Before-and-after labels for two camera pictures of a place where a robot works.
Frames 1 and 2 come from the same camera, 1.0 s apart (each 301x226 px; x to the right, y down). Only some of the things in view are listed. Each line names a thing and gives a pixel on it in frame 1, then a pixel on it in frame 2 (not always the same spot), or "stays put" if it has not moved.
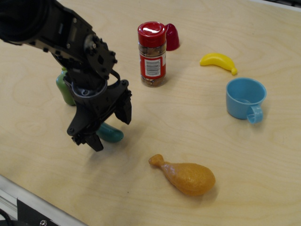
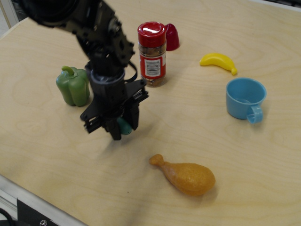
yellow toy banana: x=215 y=58 stays put
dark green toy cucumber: x=110 y=133 -> x=125 y=127
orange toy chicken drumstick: x=190 y=179 stays put
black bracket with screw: x=27 y=216 stays put
